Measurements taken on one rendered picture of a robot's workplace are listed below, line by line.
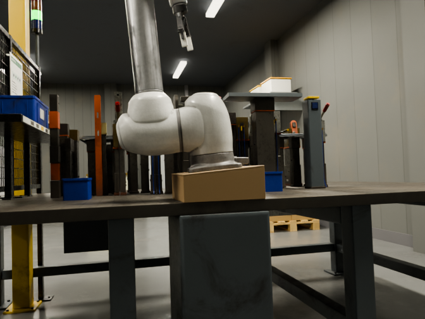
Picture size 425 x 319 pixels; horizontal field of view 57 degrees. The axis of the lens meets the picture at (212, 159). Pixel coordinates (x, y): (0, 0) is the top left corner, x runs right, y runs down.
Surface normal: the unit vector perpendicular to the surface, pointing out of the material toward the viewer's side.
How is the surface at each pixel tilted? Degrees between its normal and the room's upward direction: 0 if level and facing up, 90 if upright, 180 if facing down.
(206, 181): 90
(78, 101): 90
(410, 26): 90
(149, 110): 86
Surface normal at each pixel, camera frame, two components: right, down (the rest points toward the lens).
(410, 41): -0.97, 0.02
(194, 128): 0.06, 0.00
